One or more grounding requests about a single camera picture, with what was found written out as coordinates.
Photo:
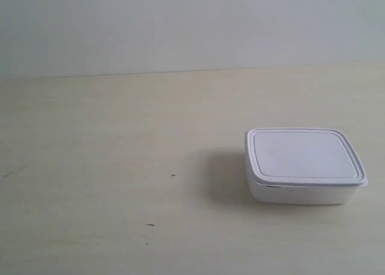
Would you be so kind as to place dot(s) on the white lidded plastic container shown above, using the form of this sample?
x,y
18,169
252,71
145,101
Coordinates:
x,y
302,166

